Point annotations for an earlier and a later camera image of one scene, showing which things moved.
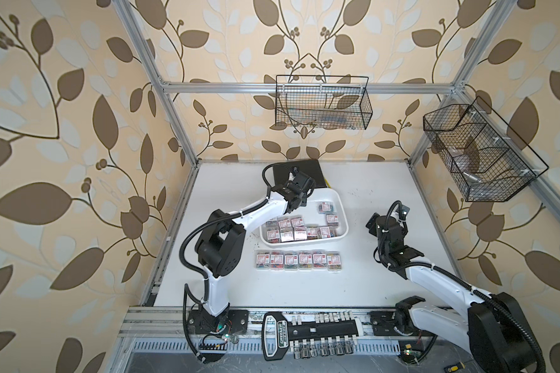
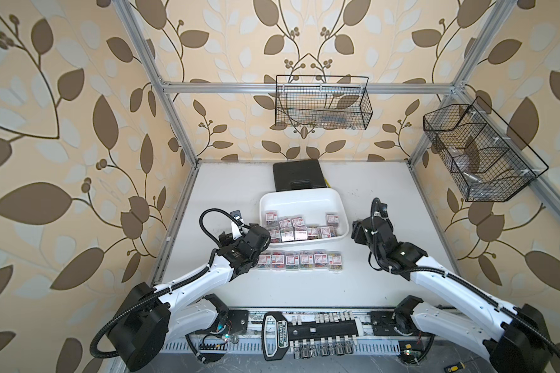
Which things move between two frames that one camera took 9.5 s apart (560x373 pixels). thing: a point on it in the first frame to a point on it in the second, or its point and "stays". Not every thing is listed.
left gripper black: [304, 200] to [226, 242]
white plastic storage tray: [324, 217] stays
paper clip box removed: [277, 260] to [292, 262]
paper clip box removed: [306, 260] to [320, 260]
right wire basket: [484, 162] stays
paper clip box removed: [320, 259] to [335, 263]
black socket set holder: [330, 333] stays
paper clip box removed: [291, 261] to [306, 262]
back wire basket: [327, 102] stays
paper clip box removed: [263, 260] to [278, 261]
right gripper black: [372, 224] to [358, 232]
